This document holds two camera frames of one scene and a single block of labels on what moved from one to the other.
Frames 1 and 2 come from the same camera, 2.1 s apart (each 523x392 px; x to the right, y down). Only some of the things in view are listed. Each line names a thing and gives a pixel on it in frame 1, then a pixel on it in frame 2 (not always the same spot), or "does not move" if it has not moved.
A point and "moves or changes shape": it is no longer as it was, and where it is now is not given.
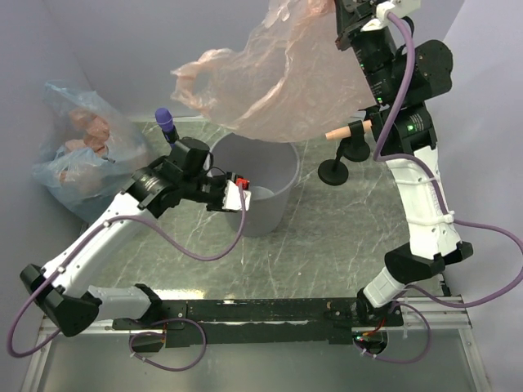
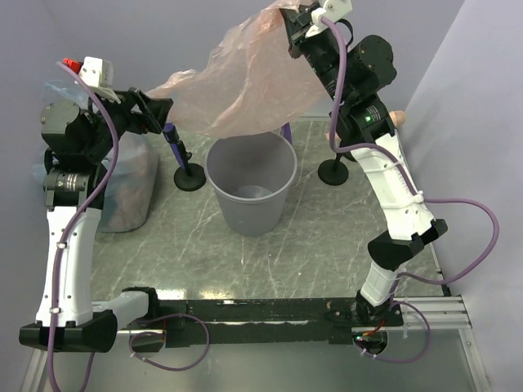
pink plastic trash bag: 296,78 moves or changes shape
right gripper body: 357,19 to 298,44
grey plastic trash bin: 271,167 does not move
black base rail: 225,322 does not move
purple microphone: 164,118 does not move
